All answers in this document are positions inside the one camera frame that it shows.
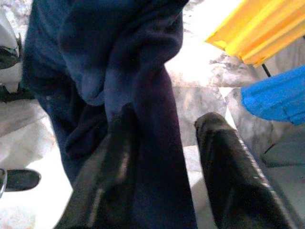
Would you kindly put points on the yellow shirt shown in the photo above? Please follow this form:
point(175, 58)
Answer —
point(262, 31)

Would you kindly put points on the black robot foot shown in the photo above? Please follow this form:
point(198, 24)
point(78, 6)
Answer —
point(21, 180)

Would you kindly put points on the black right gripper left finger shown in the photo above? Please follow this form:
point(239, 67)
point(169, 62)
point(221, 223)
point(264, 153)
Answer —
point(107, 179)

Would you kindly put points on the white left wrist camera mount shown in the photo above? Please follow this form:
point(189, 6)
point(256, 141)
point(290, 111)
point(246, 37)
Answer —
point(9, 78)

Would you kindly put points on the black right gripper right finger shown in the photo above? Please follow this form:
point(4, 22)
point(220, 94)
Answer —
point(233, 179)

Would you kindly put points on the bright blue garment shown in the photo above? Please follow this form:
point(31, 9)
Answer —
point(274, 100)

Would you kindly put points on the navy garment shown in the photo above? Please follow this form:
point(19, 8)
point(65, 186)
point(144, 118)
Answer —
point(95, 47)

